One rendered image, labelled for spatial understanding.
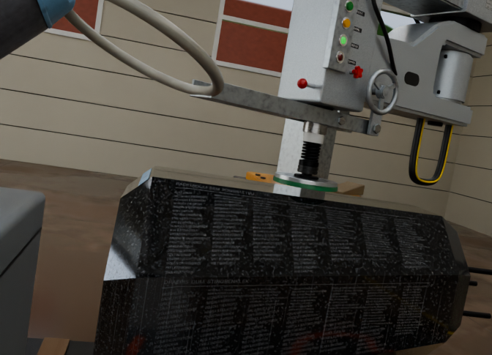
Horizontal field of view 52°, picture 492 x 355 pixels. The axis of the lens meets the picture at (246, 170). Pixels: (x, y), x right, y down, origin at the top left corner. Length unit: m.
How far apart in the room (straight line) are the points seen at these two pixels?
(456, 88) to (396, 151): 6.67
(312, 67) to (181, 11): 6.33
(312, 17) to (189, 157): 6.23
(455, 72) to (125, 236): 1.40
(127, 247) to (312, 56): 0.80
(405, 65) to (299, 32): 0.40
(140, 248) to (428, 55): 1.22
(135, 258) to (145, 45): 6.52
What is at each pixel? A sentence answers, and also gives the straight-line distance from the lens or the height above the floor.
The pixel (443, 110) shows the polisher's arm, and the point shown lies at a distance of 2.06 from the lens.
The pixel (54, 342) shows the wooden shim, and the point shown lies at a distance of 2.27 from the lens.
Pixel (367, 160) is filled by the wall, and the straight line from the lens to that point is 8.56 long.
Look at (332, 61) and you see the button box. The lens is 1.56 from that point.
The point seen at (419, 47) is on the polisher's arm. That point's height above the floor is 1.39.
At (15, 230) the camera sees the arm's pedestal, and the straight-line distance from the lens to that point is 0.71.
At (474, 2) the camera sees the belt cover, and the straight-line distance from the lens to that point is 2.14.
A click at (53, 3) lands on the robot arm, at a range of 0.69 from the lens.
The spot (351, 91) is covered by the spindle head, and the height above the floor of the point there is 1.18.
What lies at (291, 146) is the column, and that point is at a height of 0.96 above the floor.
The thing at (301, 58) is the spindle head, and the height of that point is 1.26.
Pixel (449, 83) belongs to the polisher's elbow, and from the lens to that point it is 2.13.
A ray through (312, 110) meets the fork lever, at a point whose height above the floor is 1.10.
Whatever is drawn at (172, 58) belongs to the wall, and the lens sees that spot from 7.75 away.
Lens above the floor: 1.01
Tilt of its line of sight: 5 degrees down
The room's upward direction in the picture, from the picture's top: 9 degrees clockwise
